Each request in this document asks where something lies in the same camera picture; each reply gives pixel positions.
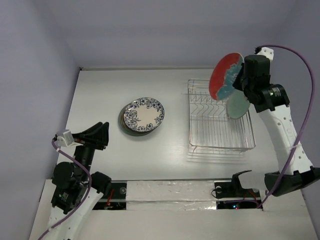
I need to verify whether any light blue plate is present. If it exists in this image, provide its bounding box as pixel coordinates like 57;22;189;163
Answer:
117;104;156;138

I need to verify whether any blue white floral plate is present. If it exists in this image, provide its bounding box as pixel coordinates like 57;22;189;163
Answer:
123;97;165;134

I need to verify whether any metal wire dish rack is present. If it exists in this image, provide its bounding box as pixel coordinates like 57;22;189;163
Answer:
187;78;256;154

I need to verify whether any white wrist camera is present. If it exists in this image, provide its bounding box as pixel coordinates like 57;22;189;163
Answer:
55;129;82;148
254;46;274;62

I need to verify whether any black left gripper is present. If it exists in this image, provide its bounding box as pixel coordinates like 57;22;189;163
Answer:
73;120;110;179

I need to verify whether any red and teal plate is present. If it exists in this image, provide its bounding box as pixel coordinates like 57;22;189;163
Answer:
208;52;244;101

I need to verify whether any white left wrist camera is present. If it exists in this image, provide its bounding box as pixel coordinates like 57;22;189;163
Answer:
55;129;82;148

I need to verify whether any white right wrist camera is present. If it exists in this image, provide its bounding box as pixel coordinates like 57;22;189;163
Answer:
254;46;274;62

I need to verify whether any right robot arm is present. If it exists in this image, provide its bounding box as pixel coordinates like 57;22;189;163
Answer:
230;55;320;197

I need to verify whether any green floral plate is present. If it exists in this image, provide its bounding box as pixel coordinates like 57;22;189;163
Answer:
226;90;251;120

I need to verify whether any white foam block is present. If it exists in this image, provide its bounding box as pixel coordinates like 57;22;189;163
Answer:
125;180;217;211

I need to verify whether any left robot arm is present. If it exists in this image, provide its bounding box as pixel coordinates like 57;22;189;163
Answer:
39;122;112;240

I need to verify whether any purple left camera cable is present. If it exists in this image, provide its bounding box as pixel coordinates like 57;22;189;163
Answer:
37;139;91;240

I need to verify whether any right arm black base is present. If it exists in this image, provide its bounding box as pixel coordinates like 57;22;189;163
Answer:
211;170;254;199

